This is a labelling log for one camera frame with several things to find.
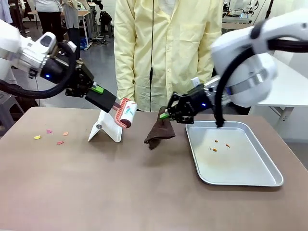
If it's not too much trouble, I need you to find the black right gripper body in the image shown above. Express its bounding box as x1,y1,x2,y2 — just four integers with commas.
190,84,217,114

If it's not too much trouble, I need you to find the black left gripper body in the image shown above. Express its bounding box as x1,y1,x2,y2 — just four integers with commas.
39,56,80,90

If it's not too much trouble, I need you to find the lint roller with black handle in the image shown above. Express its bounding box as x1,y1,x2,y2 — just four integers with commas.
85,88,138,128

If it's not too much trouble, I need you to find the brown terry cloth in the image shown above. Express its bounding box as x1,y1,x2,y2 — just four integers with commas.
143,105,176,151

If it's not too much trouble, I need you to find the white lint roller stand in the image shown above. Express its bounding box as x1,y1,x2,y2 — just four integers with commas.
87,109,124,143

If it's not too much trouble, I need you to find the person in yellow shirt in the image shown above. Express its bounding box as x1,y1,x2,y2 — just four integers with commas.
114,0,223,112

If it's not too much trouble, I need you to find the person in grey coat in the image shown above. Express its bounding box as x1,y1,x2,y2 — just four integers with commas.
60,0,81,61

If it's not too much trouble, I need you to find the person in white top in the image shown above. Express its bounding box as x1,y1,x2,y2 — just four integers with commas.
33,0,64,43

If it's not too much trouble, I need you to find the black stool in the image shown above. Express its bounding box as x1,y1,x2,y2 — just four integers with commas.
99,11,114,39

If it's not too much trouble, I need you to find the wooden top desk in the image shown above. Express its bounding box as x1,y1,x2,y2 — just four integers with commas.
77,9,99,51

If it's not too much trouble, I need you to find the grey metal stool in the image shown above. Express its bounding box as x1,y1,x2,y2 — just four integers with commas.
0,92,25,138

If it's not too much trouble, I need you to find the silver metal tray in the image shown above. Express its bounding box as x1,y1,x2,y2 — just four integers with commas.
185,120,284,187

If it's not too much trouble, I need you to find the person in white coat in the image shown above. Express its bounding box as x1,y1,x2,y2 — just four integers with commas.
0,0,14,25

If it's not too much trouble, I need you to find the white side table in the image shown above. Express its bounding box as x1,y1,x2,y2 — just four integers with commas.
250,51,308,141

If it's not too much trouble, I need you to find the background robot workstation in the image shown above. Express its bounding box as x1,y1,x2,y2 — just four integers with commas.
222,0,268,25

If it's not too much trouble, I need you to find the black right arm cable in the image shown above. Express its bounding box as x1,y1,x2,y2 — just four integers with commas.
214,39,308,129

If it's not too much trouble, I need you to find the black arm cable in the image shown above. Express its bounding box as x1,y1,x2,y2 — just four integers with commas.
214,39,308,129
0,41,78,100

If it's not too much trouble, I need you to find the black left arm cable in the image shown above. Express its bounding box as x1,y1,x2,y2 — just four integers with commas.
0,41,78,100

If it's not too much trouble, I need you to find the thin black cord on shirt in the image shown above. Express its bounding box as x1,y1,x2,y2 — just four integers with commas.
149,0,155,112

